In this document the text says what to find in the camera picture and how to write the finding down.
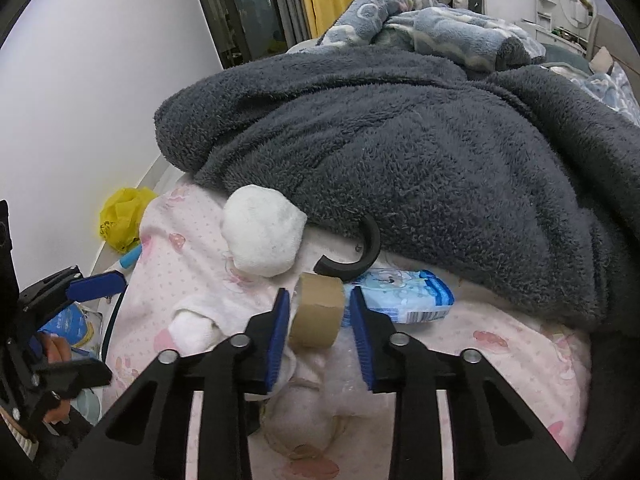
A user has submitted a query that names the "white dressing table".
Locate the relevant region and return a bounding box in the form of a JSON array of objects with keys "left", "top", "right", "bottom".
[{"left": 520, "top": 0, "right": 593, "bottom": 56}]

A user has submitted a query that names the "dark grey fleece blanket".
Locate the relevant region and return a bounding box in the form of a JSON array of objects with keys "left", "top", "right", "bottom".
[{"left": 154, "top": 52, "right": 640, "bottom": 333}]

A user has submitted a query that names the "blue and white packet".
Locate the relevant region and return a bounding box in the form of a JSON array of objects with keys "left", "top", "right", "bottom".
[{"left": 37, "top": 302, "right": 103, "bottom": 361}]

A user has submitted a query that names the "black curved hook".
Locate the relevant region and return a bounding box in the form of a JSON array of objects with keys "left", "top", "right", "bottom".
[{"left": 314, "top": 214, "right": 381, "bottom": 278}]

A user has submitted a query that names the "blue wavy patterned quilt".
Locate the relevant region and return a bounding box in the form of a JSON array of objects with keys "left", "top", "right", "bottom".
[{"left": 542, "top": 60, "right": 640, "bottom": 126}]

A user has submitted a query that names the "round mirror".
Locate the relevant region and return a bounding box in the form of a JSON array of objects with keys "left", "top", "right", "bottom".
[{"left": 559, "top": 0, "right": 598, "bottom": 30}]

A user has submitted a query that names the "person's left hand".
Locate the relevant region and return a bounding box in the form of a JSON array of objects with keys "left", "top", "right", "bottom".
[{"left": 39, "top": 334, "right": 75, "bottom": 365}]

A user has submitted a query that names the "grey curtain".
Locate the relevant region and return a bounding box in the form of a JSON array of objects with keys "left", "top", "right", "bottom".
[{"left": 267, "top": 0, "right": 313, "bottom": 43}]

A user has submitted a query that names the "blue patterned fleece blanket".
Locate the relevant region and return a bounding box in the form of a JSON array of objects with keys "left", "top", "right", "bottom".
[{"left": 315, "top": 0, "right": 546, "bottom": 72}]

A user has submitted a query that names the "dark window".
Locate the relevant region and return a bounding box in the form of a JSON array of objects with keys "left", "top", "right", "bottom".
[{"left": 189, "top": 0, "right": 293, "bottom": 68}]

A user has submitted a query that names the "beige padded headboard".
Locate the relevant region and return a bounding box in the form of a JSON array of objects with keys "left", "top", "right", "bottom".
[{"left": 585, "top": 14, "right": 640, "bottom": 111}]

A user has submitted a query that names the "clear bubble wrap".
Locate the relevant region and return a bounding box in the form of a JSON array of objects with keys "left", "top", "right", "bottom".
[{"left": 260, "top": 340, "right": 401, "bottom": 461}]

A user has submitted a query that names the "brown tape roll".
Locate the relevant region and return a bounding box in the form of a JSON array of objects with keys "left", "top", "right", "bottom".
[{"left": 289, "top": 272, "right": 346, "bottom": 351}]

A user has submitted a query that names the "white sock ball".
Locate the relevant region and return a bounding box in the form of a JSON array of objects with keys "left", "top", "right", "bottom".
[{"left": 221, "top": 185, "right": 308, "bottom": 278}]

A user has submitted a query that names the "white sock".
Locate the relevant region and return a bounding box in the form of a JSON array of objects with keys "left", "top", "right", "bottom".
[{"left": 167, "top": 292, "right": 251, "bottom": 356}]

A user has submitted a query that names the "pink printed bed sheet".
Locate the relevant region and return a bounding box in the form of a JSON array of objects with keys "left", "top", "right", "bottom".
[{"left": 102, "top": 180, "right": 593, "bottom": 480}]

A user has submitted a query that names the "blue wet wipes pack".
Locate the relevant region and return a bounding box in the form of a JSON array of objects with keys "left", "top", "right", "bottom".
[{"left": 357, "top": 268, "right": 456, "bottom": 325}]

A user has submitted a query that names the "person's left forearm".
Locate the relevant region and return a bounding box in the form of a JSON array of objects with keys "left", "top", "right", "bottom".
[{"left": 0, "top": 402, "right": 98, "bottom": 480}]

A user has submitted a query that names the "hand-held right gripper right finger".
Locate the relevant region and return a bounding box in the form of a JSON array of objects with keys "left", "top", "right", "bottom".
[{"left": 348, "top": 287, "right": 581, "bottom": 480}]

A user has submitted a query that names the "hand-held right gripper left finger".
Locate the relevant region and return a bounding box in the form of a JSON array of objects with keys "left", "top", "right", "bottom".
[{"left": 57, "top": 287, "right": 293, "bottom": 480}]

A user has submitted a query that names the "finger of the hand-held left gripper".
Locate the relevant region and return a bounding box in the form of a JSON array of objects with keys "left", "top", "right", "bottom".
[
  {"left": 20, "top": 266, "right": 127, "bottom": 321},
  {"left": 30, "top": 356, "right": 114, "bottom": 402}
]

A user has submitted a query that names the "black cable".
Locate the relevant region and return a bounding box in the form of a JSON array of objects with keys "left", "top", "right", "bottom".
[{"left": 102, "top": 290, "right": 126, "bottom": 361}]

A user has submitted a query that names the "yellow plastic bag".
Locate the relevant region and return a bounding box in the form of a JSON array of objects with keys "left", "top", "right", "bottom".
[{"left": 98, "top": 187, "right": 158, "bottom": 253}]

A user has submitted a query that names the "beige pillow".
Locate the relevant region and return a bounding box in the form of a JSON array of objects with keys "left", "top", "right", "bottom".
[{"left": 589, "top": 45, "right": 615, "bottom": 75}]

